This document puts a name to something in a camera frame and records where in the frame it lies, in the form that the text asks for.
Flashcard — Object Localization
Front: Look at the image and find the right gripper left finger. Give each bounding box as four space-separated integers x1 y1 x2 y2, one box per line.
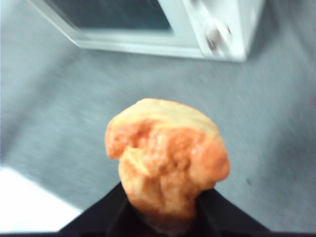
59 182 161 233

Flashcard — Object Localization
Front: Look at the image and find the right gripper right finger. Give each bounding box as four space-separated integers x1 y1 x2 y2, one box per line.
192 188 270 233

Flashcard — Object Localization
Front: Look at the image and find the golden bread roll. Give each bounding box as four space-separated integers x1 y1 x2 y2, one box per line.
105 98 232 234

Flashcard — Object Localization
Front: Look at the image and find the glass oven door with handle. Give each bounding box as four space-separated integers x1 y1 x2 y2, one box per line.
29 0 206 59

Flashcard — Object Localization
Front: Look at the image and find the round oven knob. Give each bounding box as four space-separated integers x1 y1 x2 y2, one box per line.
203 18 233 56

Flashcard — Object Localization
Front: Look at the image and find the white toaster oven body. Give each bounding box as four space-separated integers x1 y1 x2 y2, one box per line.
27 0 266 62

